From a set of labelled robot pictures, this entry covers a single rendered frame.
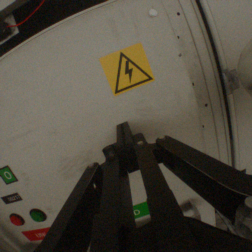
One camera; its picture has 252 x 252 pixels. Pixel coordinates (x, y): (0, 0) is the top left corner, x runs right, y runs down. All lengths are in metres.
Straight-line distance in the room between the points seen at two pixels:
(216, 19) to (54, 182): 0.45
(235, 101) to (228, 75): 0.07
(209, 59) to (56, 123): 0.35
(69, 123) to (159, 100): 0.12
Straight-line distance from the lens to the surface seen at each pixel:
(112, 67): 0.19
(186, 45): 0.37
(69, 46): 0.20
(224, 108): 0.43
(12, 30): 0.47
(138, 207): 0.28
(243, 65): 0.31
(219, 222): 0.43
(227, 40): 0.41
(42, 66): 0.21
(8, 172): 0.29
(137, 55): 0.19
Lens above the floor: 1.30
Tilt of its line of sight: 17 degrees down
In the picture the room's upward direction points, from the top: 23 degrees counter-clockwise
